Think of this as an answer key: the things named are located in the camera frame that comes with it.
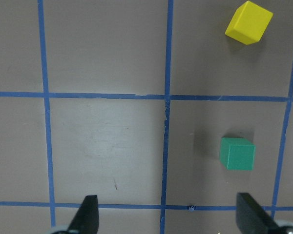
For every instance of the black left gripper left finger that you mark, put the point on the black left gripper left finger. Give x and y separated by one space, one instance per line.
86 220

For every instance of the green wooden cube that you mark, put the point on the green wooden cube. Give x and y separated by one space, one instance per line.
237 153

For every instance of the yellow wooden cube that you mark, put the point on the yellow wooden cube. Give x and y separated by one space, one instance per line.
249 23

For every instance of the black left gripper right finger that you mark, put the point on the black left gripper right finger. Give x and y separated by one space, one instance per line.
251 218

